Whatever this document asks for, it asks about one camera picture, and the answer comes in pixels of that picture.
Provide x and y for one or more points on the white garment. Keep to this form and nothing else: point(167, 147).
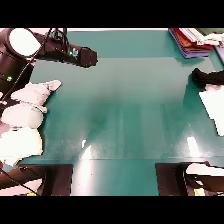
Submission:
point(208, 38)

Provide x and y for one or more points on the red garment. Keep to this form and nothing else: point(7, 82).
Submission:
point(186, 41)

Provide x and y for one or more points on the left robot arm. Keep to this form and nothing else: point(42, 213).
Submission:
point(56, 50)

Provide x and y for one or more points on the black garment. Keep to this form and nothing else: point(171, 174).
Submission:
point(206, 76)

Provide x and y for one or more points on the heap of white clothes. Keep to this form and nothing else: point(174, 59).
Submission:
point(25, 113)

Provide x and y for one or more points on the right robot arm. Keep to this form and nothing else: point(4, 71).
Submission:
point(213, 110)

